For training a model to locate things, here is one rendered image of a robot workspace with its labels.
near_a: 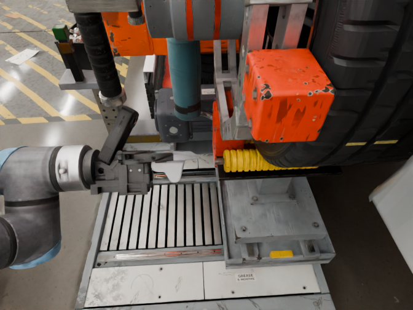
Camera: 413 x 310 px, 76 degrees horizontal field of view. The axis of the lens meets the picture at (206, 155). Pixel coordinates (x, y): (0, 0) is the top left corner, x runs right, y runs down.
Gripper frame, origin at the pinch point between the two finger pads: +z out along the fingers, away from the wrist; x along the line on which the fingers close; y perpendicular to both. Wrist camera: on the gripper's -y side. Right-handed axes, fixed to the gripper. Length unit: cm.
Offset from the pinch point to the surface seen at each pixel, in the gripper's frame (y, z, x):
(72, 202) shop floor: 24, -55, -68
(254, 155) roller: 1.7, 15.3, -12.5
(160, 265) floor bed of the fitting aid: 41, -13, -38
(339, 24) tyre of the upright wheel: -13.9, 15.2, 26.6
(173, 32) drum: -23.2, -2.9, 0.9
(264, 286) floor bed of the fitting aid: 47, 22, -31
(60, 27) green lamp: -41, -43, -40
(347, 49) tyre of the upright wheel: -11.5, 16.0, 26.7
